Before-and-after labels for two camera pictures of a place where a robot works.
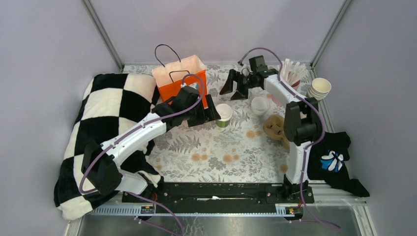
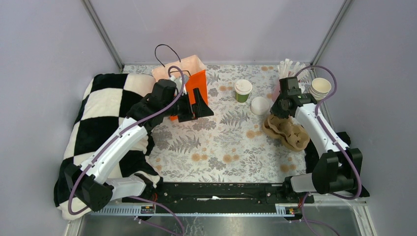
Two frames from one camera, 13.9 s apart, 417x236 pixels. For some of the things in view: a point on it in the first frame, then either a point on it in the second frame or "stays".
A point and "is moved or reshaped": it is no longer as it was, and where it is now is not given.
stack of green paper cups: x=319 y=89 stays
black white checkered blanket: x=113 y=103 stays
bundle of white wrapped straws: x=292 y=73 stays
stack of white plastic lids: x=259 y=105 stays
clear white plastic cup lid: x=224 y=111 is moved or reshaped
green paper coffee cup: x=225 y=112 is moved or reshaped
